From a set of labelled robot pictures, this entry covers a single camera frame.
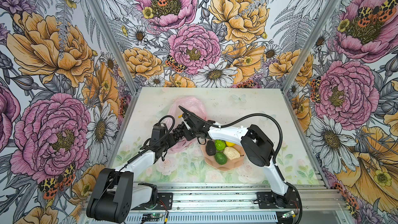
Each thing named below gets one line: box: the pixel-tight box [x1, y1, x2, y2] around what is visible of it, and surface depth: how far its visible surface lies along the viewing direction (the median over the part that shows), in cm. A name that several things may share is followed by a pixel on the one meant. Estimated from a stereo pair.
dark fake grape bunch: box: [172, 121, 186, 143], surface depth 95 cm
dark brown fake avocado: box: [205, 140, 217, 157], surface depth 88 cm
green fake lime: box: [215, 139, 226, 151], surface depth 88 cm
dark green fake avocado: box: [214, 151, 228, 165], surface depth 85 cm
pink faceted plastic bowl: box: [200, 138, 246, 172], surface depth 85 cm
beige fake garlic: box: [222, 146, 241, 161], surface depth 85 cm
